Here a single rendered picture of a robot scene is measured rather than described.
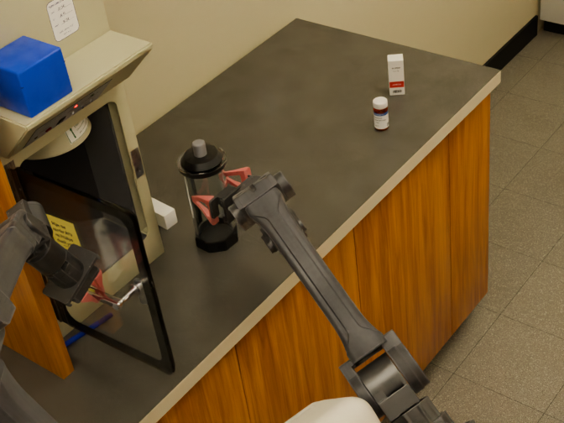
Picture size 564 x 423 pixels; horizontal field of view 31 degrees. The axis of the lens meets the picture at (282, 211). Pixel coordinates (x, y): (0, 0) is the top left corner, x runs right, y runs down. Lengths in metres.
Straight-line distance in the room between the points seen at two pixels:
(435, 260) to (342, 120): 0.52
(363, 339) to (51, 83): 0.70
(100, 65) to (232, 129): 0.85
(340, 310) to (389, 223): 1.04
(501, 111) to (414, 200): 1.77
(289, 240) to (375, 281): 1.06
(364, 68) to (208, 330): 1.06
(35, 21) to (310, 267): 0.69
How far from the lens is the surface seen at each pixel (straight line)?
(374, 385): 1.54
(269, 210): 1.61
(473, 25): 4.35
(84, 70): 1.90
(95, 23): 2.00
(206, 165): 2.17
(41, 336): 2.05
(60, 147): 2.04
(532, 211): 3.86
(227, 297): 2.18
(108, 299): 1.84
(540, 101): 4.46
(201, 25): 2.89
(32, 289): 1.95
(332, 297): 1.57
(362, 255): 2.53
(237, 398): 2.28
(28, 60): 1.79
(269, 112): 2.74
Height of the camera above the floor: 2.41
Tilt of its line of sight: 38 degrees down
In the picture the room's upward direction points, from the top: 8 degrees counter-clockwise
